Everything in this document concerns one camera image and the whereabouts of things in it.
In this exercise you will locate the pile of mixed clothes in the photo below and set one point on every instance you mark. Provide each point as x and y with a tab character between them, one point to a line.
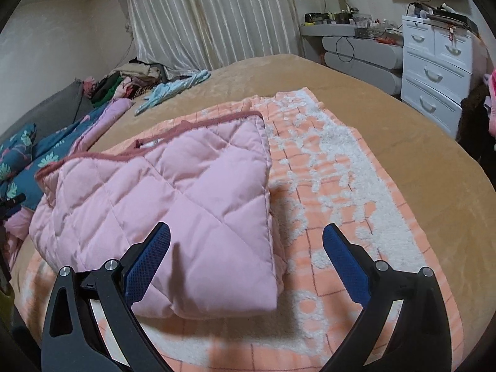
128	79

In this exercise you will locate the cream striped curtain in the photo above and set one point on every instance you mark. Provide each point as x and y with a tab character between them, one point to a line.
209	15

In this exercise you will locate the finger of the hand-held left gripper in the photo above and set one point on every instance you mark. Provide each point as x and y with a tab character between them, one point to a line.
13	201

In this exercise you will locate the bright pink cloth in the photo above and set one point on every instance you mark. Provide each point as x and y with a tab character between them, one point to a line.
492	100

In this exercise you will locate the teal floral quilt pink lining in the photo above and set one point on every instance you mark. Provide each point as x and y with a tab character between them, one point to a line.
58	147

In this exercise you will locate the bed with tan cover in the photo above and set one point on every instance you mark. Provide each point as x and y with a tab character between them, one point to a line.
407	143

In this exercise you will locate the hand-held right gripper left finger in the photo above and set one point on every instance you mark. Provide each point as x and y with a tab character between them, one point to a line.
149	263

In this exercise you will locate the dark brown cloth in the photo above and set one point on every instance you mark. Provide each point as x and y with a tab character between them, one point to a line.
474	124

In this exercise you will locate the light blue cloth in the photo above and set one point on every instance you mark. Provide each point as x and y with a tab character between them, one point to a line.
170	89

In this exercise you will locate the black device on chest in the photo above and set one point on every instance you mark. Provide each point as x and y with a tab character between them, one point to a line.
453	19

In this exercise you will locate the clutter of small table items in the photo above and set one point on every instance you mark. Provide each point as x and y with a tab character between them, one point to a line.
356	25

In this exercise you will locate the grey dressing table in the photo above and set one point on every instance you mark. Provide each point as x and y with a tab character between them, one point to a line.
364	56

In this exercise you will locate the orange white checked blanket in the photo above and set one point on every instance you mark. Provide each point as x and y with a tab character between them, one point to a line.
333	170

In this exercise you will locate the pink quilted jacket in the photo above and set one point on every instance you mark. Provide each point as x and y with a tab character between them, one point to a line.
174	186

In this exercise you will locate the white drawer chest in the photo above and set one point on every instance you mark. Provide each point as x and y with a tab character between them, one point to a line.
434	73

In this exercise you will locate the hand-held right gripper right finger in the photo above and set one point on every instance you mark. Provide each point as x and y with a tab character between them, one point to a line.
345	263

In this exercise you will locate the grey headboard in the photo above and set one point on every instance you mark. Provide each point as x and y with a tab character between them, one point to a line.
42	112

